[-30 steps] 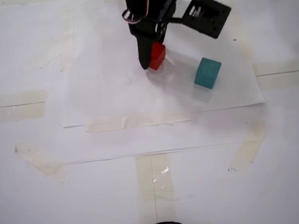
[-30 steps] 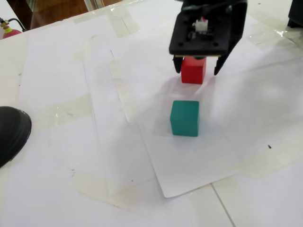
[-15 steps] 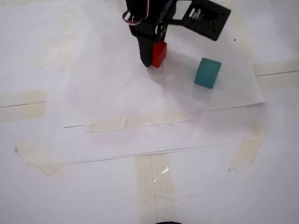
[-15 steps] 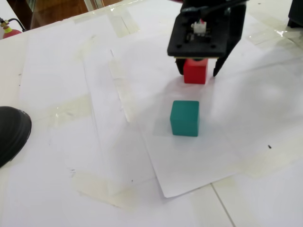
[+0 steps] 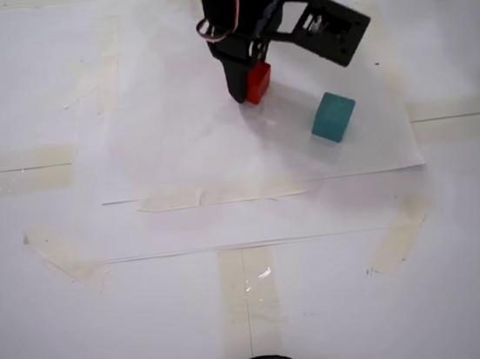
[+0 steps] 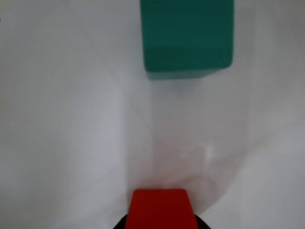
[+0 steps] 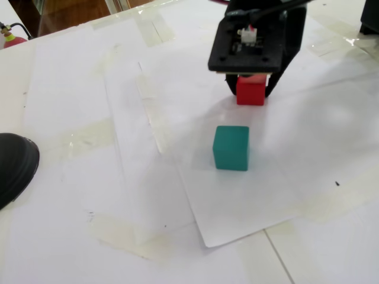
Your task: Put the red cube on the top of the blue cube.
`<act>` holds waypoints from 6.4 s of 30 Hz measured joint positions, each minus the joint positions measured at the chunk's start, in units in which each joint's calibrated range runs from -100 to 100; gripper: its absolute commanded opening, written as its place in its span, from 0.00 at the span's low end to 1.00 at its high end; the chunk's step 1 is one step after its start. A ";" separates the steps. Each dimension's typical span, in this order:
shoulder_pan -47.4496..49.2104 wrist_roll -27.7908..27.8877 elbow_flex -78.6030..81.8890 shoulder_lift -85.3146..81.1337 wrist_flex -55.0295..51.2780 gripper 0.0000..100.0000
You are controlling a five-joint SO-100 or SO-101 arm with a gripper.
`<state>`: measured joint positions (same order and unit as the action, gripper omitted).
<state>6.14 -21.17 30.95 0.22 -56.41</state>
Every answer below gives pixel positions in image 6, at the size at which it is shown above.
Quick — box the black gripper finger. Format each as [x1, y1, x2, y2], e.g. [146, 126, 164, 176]
[195, 214, 211, 229]
[113, 213, 129, 229]

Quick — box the red cube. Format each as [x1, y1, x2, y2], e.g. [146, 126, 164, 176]
[127, 188, 200, 229]

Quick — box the teal blue cube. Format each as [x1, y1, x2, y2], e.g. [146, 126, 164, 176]
[140, 0, 234, 81]

